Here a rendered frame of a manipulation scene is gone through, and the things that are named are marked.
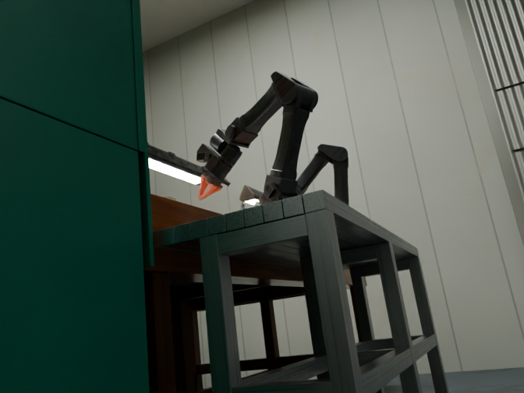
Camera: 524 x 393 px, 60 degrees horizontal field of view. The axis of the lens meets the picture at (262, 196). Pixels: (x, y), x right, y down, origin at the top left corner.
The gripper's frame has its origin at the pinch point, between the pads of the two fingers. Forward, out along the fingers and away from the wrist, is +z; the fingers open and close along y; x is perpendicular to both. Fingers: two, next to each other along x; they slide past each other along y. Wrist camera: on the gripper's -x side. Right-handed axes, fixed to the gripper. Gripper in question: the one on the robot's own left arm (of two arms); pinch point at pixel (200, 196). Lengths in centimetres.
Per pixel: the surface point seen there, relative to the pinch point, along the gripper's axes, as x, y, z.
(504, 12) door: -33, -215, -191
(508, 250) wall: 67, -220, -56
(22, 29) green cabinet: -1, 73, -20
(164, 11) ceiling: -289, -177, -57
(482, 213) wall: 40, -219, -67
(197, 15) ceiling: -275, -201, -74
